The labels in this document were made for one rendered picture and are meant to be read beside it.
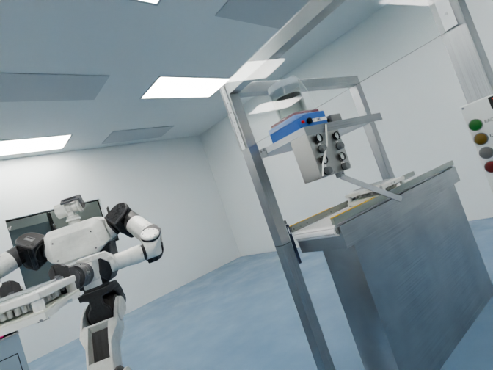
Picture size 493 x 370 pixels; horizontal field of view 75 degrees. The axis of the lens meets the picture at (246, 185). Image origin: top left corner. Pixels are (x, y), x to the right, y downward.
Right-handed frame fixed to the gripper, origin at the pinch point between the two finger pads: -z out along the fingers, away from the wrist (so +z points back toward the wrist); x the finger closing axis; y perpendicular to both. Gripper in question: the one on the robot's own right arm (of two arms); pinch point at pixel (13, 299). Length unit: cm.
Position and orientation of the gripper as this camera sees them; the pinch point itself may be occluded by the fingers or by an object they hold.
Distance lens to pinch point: 127.4
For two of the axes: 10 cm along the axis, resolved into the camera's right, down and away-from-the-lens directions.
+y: -7.1, 2.0, -6.7
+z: -6.2, 2.7, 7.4
